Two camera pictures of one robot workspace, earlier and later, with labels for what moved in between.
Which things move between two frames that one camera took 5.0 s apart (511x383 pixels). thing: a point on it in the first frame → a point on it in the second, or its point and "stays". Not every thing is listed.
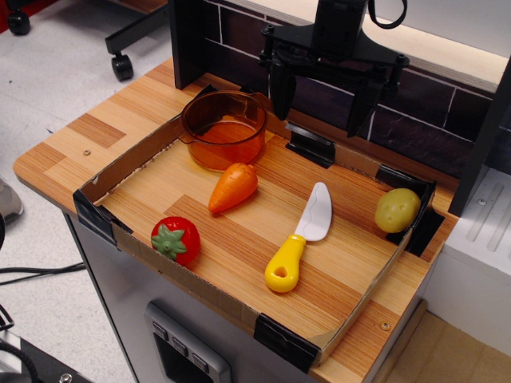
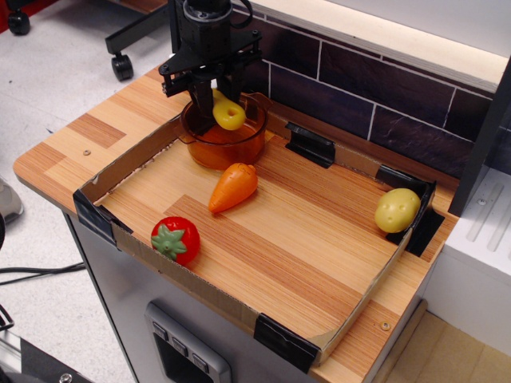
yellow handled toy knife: (314, 224) → (227, 112)
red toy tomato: (176, 238) stays
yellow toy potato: (396, 209) stays
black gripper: (337, 42) → (209, 47)
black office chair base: (121, 64) stays
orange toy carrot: (235, 186) stays
